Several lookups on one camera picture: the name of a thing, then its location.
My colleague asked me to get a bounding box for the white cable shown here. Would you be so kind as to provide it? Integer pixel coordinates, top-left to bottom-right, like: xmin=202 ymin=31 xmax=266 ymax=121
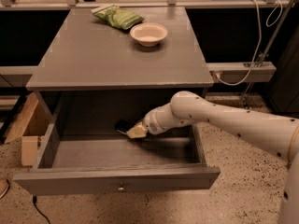
xmin=213 ymin=0 xmax=284 ymax=87

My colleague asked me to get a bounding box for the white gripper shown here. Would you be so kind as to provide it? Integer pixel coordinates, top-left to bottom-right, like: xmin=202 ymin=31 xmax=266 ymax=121
xmin=127 ymin=105 xmax=175 ymax=139

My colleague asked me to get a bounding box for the green chip bag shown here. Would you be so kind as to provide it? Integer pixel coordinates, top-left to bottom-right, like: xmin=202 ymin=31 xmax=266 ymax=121
xmin=91 ymin=5 xmax=144 ymax=30

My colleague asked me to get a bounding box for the black floor cable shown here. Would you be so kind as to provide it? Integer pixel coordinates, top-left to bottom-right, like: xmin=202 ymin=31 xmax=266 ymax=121
xmin=32 ymin=195 xmax=52 ymax=224

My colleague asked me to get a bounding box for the blue rxbar blueberry bar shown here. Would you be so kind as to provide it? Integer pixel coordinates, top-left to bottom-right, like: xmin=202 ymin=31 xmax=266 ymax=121
xmin=114 ymin=119 xmax=134 ymax=135

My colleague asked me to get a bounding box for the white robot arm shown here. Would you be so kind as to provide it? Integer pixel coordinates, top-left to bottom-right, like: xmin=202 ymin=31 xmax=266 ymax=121
xmin=126 ymin=91 xmax=299 ymax=224

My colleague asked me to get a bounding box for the round white floor object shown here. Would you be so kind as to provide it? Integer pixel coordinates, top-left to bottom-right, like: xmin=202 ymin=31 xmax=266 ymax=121
xmin=0 ymin=178 xmax=9 ymax=199

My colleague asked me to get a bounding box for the wooden box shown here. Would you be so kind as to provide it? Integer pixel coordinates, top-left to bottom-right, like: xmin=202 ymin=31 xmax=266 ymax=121
xmin=5 ymin=92 xmax=50 ymax=166

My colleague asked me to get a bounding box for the metal drawer knob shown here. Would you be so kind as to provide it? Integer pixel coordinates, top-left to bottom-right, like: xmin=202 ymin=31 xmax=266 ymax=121
xmin=117 ymin=182 xmax=126 ymax=192

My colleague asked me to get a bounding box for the grey metal rail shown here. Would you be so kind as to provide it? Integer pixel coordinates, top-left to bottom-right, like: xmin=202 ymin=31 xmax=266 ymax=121
xmin=207 ymin=62 xmax=277 ymax=84

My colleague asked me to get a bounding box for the grey wooden cabinet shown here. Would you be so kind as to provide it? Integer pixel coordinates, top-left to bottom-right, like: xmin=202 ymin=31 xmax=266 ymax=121
xmin=27 ymin=7 xmax=213 ymax=135

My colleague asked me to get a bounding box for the grey open top drawer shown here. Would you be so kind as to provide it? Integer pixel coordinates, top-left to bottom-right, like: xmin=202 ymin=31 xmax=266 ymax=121
xmin=13 ymin=91 xmax=221 ymax=197

